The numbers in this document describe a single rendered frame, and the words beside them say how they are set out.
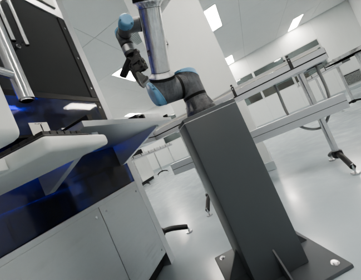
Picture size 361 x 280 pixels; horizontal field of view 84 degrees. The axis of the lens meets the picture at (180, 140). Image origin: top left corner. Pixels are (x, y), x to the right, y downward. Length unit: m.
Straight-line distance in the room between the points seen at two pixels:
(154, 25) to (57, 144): 0.61
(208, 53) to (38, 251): 2.37
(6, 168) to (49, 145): 0.09
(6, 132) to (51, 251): 0.68
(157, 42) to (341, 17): 9.37
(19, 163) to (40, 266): 0.57
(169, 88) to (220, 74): 1.69
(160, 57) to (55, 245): 0.84
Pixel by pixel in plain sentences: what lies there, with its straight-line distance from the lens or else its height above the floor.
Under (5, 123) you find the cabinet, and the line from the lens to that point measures 0.38.
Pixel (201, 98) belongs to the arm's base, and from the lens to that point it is 0.95.
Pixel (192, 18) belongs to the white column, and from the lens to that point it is 2.83.
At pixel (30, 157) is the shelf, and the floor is 0.78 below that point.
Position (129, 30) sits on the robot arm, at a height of 1.36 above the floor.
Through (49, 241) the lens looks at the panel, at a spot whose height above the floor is 0.56.
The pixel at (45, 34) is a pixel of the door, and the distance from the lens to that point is 1.55.
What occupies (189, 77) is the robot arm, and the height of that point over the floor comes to 0.96.
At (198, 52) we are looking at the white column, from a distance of 2.67.
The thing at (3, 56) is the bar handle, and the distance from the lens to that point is 0.49.
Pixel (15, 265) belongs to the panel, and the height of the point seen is 0.56.
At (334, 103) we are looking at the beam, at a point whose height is 0.51.
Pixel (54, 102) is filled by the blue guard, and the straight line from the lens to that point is 1.23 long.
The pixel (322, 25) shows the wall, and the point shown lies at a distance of 9.83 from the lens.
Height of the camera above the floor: 0.69
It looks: 1 degrees up
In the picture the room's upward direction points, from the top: 24 degrees counter-clockwise
